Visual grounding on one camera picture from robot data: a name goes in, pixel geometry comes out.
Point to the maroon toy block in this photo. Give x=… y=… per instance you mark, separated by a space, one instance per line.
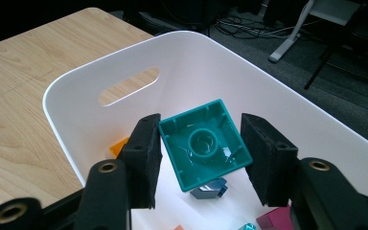
x=274 y=220

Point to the cyan toy block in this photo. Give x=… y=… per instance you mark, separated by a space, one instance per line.
x=247 y=227

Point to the white plastic storage bin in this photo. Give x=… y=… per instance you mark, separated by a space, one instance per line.
x=204 y=73

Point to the teal toy block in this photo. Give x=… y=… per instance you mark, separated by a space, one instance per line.
x=204 y=147

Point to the white desk frame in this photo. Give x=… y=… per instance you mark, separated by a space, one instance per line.
x=289 y=41

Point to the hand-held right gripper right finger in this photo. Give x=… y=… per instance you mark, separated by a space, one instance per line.
x=268 y=159

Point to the black chair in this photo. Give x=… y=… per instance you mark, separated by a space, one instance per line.
x=319 y=65

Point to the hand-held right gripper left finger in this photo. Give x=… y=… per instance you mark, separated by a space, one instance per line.
x=143 y=159

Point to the orange toy block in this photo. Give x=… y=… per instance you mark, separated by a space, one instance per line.
x=119 y=148

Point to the dark blue toy block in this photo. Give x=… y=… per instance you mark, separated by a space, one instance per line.
x=209 y=191

